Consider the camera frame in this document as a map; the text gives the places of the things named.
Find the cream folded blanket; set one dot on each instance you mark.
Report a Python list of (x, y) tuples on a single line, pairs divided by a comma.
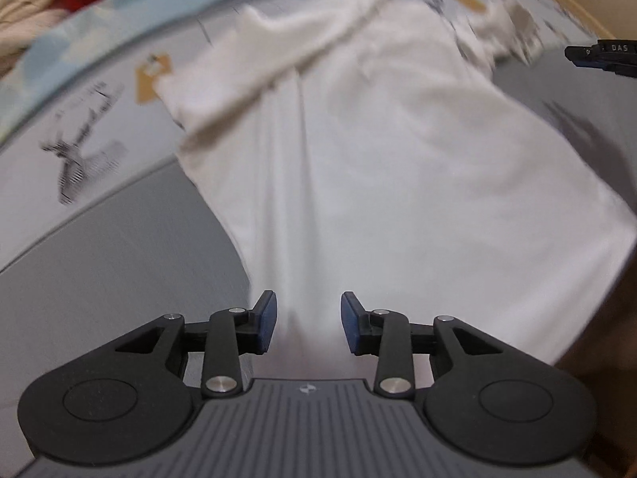
[(23, 21)]

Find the white t-shirt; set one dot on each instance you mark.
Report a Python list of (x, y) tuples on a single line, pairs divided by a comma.
[(361, 145)]

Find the grey deer print bed sheet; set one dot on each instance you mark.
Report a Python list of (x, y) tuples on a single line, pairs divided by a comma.
[(138, 241)]

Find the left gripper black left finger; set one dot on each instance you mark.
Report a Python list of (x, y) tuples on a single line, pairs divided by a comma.
[(138, 393)]

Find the light blue patterned quilt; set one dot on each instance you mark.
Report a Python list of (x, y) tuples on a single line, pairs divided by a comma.
[(80, 42)]

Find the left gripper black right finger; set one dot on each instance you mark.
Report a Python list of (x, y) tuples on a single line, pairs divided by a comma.
[(484, 398)]

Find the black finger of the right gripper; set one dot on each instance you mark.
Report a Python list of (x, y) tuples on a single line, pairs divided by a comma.
[(584, 57)]

